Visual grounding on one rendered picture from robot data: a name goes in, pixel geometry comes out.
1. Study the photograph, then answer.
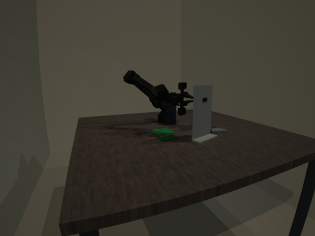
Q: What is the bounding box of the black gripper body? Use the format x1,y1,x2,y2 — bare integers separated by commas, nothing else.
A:
169,83,187,116

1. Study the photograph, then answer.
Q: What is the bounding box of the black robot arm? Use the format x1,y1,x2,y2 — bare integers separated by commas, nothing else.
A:
123,70,179,113

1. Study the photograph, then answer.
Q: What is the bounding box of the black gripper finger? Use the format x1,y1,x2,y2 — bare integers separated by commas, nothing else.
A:
182,100,193,106
183,91,193,99

